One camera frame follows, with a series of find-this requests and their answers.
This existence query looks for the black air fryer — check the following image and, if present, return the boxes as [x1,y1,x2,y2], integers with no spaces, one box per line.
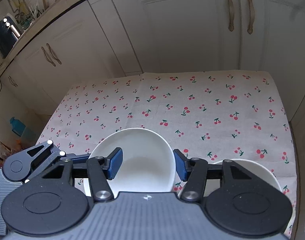
[0,16,22,59]

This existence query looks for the cherry print tablecloth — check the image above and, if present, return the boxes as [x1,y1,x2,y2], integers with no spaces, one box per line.
[35,70,297,239]

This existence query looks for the white kitchen cabinets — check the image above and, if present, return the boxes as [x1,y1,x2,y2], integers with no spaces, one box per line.
[0,0,305,240]

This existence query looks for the teal bottle on floor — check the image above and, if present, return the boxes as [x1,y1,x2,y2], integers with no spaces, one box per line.
[9,117,26,137]

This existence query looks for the white ceramic bowl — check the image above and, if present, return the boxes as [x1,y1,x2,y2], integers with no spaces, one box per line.
[90,128,176,197]
[176,159,282,197]

